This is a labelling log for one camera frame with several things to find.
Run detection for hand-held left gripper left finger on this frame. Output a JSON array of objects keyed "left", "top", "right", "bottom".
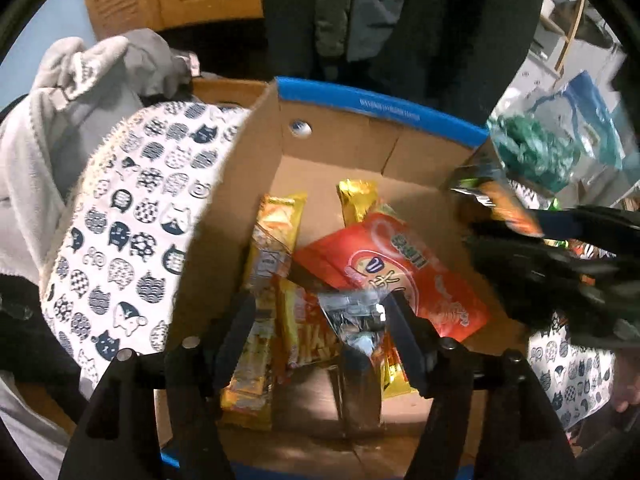
[{"left": 59, "top": 290, "right": 257, "bottom": 480}]

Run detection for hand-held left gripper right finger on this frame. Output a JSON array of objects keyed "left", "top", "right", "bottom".
[{"left": 384, "top": 292, "right": 578, "bottom": 480}]

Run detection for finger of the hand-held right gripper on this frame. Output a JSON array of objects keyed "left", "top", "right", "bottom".
[
  {"left": 464, "top": 224, "right": 592, "bottom": 287},
  {"left": 530, "top": 204, "right": 640, "bottom": 241}
]

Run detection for silver foil snack packet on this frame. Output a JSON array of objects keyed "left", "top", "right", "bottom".
[{"left": 317, "top": 290, "right": 386, "bottom": 436}]

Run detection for orange snack bag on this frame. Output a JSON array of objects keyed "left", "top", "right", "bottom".
[{"left": 447, "top": 152, "right": 546, "bottom": 238}]

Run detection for orange yellow snack packet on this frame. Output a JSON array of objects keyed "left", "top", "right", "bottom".
[{"left": 277, "top": 280, "right": 346, "bottom": 383}]

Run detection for red snack bag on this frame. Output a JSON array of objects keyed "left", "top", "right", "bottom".
[{"left": 292, "top": 212, "right": 493, "bottom": 341}]

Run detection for long yellow snack packet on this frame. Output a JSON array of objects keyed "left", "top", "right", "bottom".
[
  {"left": 336, "top": 179, "right": 418, "bottom": 396},
  {"left": 220, "top": 192, "right": 308, "bottom": 431}
]

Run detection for cardboard box with blue rim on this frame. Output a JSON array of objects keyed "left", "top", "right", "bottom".
[{"left": 155, "top": 76, "right": 531, "bottom": 480}]

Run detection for person's right hand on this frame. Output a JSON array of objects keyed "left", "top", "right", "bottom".
[{"left": 614, "top": 362, "right": 640, "bottom": 412}]

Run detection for blue plastic bag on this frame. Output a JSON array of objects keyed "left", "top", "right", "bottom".
[{"left": 530, "top": 70, "right": 626, "bottom": 181}]

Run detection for cat print tablecloth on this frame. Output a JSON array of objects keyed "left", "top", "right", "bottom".
[{"left": 40, "top": 100, "right": 617, "bottom": 431}]

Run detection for wooden shelf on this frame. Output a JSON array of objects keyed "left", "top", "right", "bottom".
[{"left": 540, "top": 0, "right": 591, "bottom": 77}]

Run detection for black long coat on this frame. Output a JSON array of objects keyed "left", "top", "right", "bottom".
[{"left": 380, "top": 0, "right": 550, "bottom": 123}]

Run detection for light grey fleece robe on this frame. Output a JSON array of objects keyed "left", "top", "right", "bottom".
[{"left": 0, "top": 35, "right": 132, "bottom": 286}]

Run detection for grey blue jacket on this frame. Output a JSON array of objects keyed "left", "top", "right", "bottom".
[{"left": 345, "top": 0, "right": 426, "bottom": 61}]

